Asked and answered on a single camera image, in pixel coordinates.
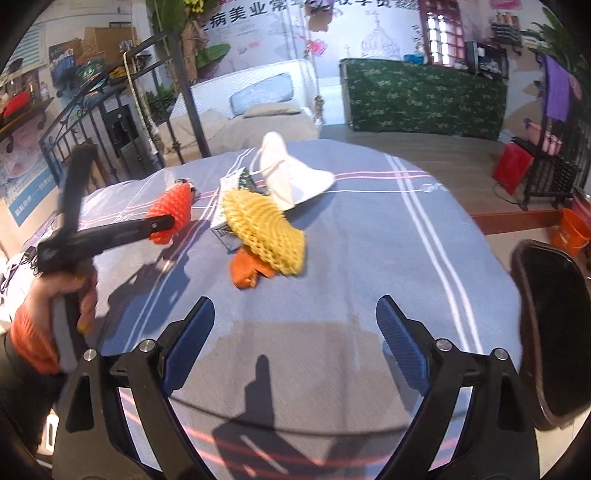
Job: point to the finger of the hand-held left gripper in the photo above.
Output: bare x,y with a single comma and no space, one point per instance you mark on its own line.
78,184
124,235

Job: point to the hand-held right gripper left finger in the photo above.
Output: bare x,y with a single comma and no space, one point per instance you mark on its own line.
189,344

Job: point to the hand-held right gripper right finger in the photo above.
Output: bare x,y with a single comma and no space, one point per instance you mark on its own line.
401,346

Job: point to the orange foam net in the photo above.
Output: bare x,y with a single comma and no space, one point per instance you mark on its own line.
173,205

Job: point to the black trash bin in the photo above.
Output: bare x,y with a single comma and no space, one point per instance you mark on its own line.
558,332

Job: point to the person's left forearm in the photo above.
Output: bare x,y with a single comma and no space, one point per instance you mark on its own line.
34,341

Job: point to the person's left hand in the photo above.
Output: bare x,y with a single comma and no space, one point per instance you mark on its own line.
51,290

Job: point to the black water dispenser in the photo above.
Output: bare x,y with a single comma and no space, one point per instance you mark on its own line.
119,131

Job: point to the orange peel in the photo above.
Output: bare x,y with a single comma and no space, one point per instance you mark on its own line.
244,271

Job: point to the blue striped bedsheet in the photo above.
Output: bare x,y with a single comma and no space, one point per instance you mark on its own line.
369,230

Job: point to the grey snack bag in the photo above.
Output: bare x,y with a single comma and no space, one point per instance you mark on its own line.
233,182

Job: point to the yellow foam net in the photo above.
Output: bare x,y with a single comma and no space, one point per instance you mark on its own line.
263,230

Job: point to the cardboard box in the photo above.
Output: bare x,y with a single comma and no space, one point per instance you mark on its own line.
108,46

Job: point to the beige blanket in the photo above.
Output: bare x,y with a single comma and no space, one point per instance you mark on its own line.
258,131

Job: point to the white face mask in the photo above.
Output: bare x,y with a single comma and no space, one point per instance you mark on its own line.
286,175

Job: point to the beige cushion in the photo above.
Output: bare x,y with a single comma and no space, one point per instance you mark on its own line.
272,110

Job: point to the grey-blue pillow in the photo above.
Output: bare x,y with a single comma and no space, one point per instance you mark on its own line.
261,94

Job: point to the banana plant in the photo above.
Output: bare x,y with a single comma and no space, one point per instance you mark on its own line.
198,27

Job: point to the orange bucket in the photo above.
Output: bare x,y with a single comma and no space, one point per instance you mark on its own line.
570,229

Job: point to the red bag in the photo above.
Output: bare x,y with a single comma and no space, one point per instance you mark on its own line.
510,167

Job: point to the black metal rack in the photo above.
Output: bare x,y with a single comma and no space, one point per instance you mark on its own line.
554,181

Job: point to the white swing bench with pillows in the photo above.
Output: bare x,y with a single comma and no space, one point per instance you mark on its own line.
277,69

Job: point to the green patterned counter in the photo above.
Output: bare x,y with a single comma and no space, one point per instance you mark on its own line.
415,97

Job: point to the purple towel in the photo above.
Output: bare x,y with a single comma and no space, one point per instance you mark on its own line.
556,92

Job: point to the black box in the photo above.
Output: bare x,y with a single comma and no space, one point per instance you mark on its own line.
485,60

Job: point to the red phone booth cabinet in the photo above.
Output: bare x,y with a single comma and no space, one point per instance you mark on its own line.
441,27

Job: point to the green potted plant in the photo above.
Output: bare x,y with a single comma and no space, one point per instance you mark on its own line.
568,41

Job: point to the face wall poster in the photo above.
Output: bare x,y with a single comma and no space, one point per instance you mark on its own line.
25,175

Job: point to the wooden wall shelf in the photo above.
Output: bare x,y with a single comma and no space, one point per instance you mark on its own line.
23,117

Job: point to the black metal bed frame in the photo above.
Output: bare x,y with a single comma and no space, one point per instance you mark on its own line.
194,106

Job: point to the large wall poster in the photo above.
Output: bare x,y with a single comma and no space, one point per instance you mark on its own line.
258,50

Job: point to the striped wall shelf with bottles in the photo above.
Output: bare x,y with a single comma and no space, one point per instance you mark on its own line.
505,30

